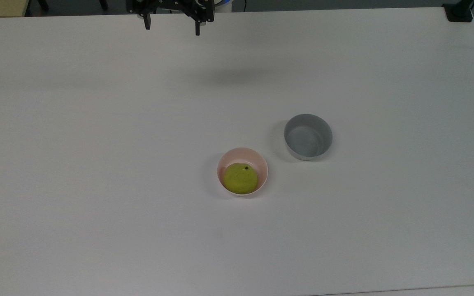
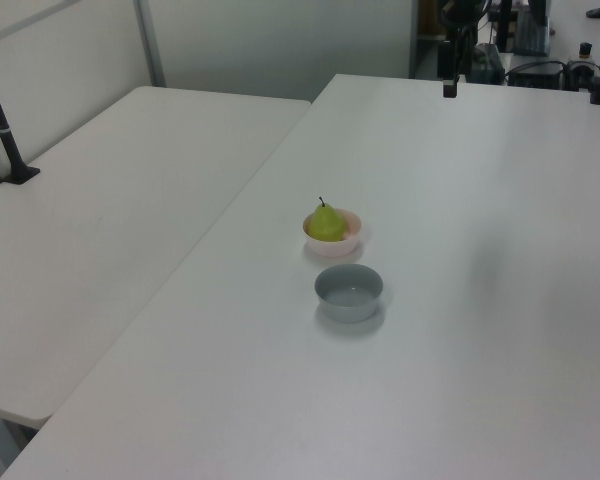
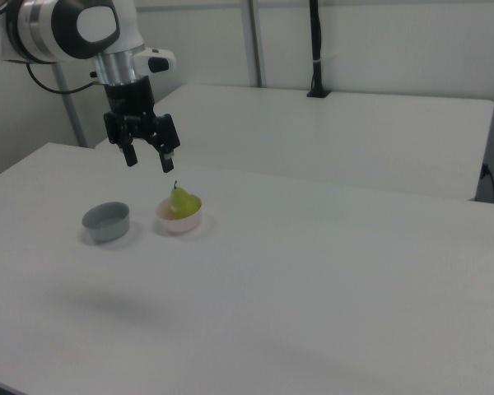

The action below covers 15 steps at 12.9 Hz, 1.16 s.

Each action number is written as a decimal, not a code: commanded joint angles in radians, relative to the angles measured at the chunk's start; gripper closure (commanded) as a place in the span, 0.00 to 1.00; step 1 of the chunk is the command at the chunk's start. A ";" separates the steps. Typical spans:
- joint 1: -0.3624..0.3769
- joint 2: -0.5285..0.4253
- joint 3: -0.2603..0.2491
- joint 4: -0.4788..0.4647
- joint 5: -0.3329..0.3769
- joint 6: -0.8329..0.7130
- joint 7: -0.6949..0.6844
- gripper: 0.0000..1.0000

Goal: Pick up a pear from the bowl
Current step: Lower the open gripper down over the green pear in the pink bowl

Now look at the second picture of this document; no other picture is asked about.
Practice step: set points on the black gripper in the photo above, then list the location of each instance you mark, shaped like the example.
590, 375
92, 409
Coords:
462, 10

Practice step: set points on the green pear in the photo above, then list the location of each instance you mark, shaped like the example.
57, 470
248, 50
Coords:
325, 225

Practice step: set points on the pink bowl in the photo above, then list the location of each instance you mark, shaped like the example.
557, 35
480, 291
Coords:
334, 246

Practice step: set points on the grey bowl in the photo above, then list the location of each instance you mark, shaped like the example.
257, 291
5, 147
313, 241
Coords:
349, 305

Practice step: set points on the black vertical pole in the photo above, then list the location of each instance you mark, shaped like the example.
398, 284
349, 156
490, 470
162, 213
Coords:
504, 25

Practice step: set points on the black equipment box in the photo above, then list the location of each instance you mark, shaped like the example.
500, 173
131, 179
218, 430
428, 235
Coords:
535, 75

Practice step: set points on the black keyboard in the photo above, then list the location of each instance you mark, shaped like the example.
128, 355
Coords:
531, 35

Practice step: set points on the emergency stop button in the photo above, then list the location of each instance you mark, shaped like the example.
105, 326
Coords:
585, 51

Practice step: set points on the black computer mouse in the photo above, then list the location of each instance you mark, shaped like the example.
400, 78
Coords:
598, 13

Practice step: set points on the white side table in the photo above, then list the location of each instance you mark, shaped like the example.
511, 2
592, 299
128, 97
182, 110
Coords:
105, 225

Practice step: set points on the grey metal partition post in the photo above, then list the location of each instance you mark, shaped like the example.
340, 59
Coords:
150, 45

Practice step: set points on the black camera stand pole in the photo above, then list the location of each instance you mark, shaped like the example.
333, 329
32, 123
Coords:
2, 135

